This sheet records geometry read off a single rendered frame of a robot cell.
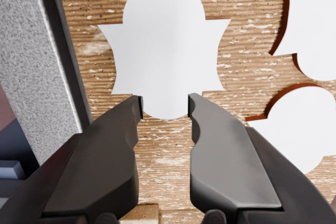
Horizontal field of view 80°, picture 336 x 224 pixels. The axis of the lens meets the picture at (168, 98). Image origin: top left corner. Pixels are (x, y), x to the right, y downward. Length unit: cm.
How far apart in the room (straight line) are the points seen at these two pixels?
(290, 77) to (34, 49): 29
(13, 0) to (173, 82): 18
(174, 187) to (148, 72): 19
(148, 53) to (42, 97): 16
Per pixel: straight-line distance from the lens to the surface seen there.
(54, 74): 28
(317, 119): 29
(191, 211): 39
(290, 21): 23
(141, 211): 36
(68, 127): 31
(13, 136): 68
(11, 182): 51
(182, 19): 20
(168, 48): 20
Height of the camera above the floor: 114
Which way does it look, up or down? 62 degrees down
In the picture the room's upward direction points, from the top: 180 degrees clockwise
